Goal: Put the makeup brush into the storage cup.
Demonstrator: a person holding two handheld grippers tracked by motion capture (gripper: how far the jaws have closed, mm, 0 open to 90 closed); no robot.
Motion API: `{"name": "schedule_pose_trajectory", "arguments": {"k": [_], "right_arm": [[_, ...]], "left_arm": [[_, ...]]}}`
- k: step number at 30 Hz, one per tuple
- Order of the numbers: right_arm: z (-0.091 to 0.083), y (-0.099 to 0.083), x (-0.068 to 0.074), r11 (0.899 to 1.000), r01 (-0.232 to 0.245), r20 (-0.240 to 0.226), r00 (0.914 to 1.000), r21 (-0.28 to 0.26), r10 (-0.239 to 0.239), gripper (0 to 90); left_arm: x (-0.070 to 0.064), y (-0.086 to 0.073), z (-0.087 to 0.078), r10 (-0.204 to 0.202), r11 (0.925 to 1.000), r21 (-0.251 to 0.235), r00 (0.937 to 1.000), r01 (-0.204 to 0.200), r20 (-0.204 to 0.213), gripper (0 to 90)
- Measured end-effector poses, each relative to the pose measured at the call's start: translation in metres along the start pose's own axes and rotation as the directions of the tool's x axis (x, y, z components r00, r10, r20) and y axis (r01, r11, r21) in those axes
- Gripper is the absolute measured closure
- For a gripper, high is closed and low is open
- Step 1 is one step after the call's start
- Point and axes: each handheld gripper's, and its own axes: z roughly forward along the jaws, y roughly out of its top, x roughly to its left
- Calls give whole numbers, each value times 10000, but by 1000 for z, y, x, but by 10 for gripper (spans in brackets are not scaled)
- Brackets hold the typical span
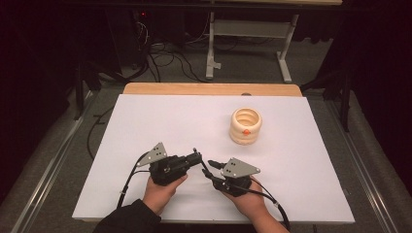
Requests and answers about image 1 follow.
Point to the wooden table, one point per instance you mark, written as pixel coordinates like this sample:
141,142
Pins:
194,89

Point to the metal floor rail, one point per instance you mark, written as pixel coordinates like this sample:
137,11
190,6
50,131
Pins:
51,165
366,168

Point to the black metal stand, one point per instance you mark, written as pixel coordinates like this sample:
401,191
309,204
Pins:
79,90
346,97

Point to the dark computer tower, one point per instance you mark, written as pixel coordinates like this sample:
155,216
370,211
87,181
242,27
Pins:
129,35

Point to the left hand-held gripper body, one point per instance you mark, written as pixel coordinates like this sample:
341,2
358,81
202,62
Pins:
166,170

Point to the person's left hand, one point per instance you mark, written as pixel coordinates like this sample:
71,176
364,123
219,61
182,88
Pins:
158,197

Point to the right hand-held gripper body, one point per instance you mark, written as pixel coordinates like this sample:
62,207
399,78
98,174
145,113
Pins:
238,168

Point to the person's right hand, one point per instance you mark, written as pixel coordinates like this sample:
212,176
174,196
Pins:
251,204

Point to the white table sheet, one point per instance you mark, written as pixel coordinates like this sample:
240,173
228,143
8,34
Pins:
162,123

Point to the cream ringed duck cup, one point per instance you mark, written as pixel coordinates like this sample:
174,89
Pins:
239,136

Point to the grey metal table frame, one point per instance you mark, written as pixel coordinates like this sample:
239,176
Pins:
249,28

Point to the black makeup brush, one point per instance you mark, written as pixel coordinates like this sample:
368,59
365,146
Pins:
204,165

